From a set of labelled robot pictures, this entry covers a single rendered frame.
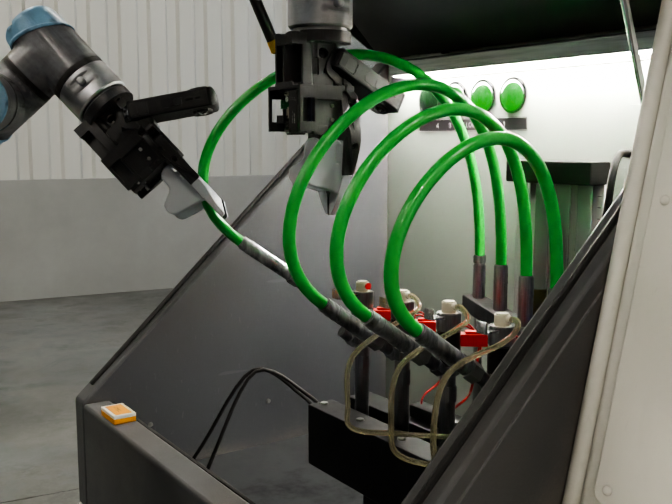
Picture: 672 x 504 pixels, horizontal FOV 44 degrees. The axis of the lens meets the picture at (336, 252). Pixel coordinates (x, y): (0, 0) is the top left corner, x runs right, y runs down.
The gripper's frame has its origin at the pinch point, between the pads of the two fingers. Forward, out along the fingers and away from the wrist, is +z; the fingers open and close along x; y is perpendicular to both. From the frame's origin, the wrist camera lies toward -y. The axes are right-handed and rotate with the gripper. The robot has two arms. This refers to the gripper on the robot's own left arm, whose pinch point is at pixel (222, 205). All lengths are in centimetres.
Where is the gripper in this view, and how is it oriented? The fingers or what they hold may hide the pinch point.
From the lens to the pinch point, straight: 108.2
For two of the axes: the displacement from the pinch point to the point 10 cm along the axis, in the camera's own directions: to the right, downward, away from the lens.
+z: 6.9, 7.2, -0.8
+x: -0.2, -0.9, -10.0
